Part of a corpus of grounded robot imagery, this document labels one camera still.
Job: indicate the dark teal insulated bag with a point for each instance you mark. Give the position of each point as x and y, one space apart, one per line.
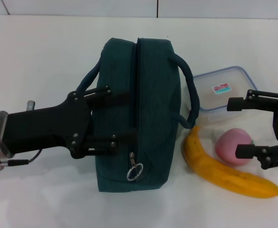
153 95

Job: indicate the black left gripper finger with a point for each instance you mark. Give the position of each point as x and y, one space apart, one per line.
110 99
127 137

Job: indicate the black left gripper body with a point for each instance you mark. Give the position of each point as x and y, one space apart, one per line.
46 128

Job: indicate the yellow banana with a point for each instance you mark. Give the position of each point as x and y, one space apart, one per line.
212 171

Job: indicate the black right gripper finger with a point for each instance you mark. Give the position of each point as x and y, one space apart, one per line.
245 151
236 104

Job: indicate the pink peach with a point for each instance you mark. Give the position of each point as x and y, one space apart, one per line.
226 147

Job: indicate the clear plastic lunch box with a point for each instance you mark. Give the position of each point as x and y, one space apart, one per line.
224 78

